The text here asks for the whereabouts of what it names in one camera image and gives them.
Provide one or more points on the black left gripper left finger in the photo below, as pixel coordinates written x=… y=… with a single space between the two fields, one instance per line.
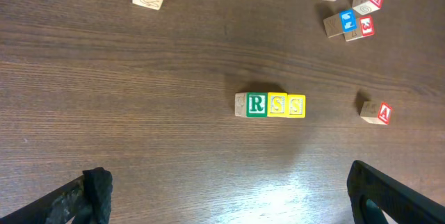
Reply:
x=86 y=199

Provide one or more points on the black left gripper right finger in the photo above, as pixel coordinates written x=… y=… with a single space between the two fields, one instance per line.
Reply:
x=374 y=195

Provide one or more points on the yellow S wooden block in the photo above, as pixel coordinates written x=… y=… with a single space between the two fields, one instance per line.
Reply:
x=276 y=105

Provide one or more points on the green R wooden block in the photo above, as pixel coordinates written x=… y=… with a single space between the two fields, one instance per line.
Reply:
x=251 y=105

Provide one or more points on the red A wooden block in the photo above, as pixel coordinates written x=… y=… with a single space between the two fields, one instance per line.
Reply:
x=376 y=112

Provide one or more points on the red 3 wooden block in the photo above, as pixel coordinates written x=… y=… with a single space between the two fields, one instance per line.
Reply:
x=365 y=28

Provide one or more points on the blue E wooden block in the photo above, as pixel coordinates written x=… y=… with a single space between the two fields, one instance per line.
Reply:
x=340 y=23

